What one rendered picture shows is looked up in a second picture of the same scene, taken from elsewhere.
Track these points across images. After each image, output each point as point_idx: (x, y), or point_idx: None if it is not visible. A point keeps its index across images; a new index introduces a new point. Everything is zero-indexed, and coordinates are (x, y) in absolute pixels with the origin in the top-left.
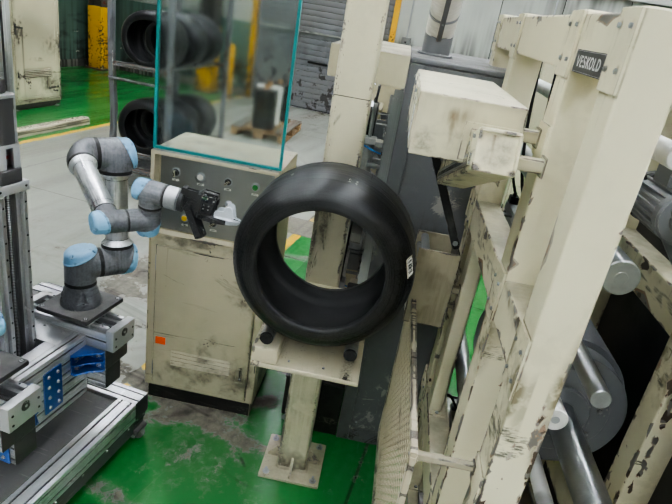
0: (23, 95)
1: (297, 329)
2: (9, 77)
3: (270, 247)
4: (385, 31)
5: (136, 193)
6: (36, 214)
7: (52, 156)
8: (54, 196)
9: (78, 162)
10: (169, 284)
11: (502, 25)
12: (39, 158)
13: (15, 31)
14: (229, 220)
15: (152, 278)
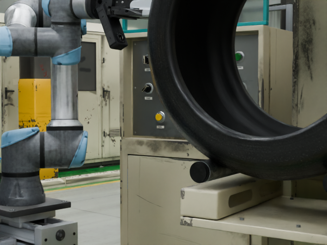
0: (107, 152)
1: (238, 140)
2: None
3: (225, 73)
4: None
5: (46, 3)
6: (81, 228)
7: (117, 192)
8: (104, 217)
9: (11, 10)
10: (143, 208)
11: None
12: (104, 193)
13: (103, 94)
14: (148, 9)
15: (124, 202)
